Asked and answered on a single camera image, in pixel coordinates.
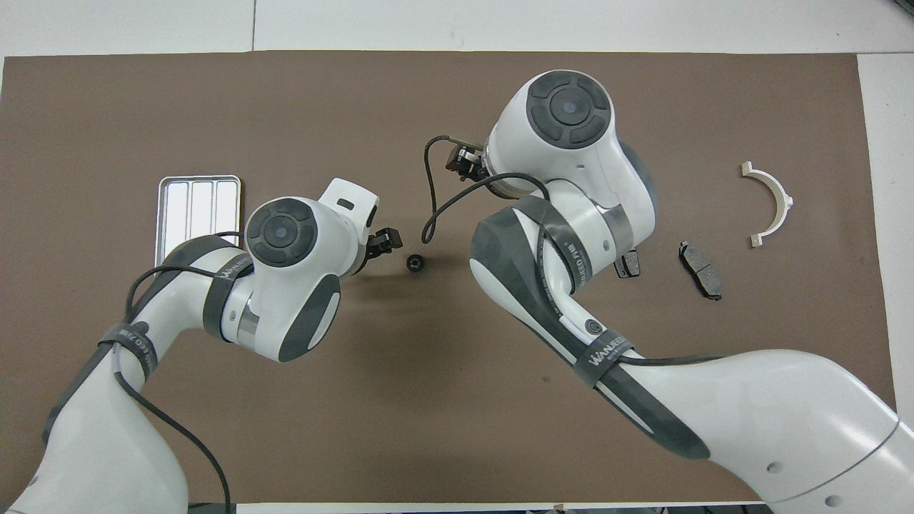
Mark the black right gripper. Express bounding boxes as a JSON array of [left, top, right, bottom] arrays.
[[446, 141, 495, 184]]

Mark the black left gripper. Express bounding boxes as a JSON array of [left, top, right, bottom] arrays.
[[350, 226, 405, 277]]

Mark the silver metal tray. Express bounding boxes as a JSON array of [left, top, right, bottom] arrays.
[[155, 175, 242, 266]]

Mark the brown table mat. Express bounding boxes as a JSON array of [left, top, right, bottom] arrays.
[[0, 50, 908, 505]]

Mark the long grey brake pad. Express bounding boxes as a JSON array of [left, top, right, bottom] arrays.
[[678, 241, 724, 301]]

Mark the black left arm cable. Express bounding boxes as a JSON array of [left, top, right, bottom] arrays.
[[112, 230, 248, 514]]

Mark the white semicircular plastic bracket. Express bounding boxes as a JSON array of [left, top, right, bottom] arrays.
[[740, 161, 795, 249]]

